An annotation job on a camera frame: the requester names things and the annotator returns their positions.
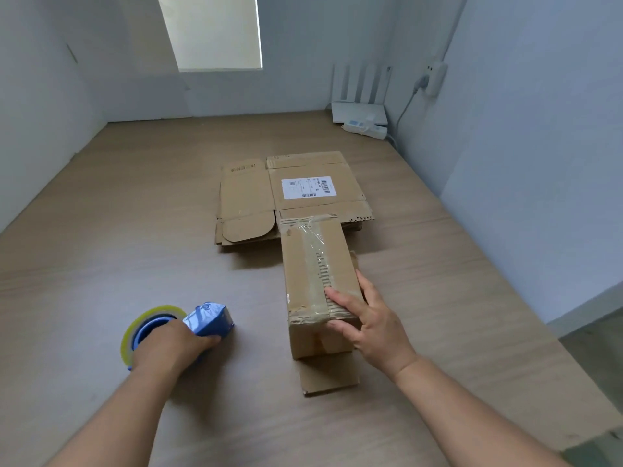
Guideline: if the blue tape dispenser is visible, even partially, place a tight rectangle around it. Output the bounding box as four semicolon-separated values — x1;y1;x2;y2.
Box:
127;301;234;373

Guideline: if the stack of cardboard boxes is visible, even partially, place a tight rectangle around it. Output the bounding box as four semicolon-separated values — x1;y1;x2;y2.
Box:
219;216;376;254

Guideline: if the person's right hand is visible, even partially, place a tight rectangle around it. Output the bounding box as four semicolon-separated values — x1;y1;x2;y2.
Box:
324;269;421;383

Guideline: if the tuck-flap cardboard box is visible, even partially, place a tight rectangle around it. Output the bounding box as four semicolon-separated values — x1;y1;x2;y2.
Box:
215;151;376;247

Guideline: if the white foam partition board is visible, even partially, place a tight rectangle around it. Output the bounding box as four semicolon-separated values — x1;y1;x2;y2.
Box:
0;0;108;234

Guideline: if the grey power cable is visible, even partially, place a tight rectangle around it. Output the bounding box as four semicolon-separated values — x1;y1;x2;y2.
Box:
387;77;429;149

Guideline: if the person's right forearm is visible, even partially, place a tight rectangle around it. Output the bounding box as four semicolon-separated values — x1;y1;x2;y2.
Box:
394;357;573;467

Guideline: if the bright window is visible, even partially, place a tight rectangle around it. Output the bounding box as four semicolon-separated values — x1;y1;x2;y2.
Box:
155;0;263;73

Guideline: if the white-labelled cardboard box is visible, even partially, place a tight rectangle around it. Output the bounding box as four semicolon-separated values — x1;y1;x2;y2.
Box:
280;213;363;397

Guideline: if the white power strip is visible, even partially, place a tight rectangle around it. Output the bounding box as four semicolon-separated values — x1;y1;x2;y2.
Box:
342;119;389;140

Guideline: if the clear yellowish tape roll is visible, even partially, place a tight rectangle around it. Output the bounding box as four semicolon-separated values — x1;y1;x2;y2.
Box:
120;304;188;370

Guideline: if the white router with antennas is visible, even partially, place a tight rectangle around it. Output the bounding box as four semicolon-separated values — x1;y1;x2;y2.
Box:
330;62;393;126

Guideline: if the person's left forearm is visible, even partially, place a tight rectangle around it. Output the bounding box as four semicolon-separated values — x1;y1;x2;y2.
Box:
46;364;171;467

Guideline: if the person's left hand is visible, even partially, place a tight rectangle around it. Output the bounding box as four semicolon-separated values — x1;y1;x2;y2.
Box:
130;318;223;380

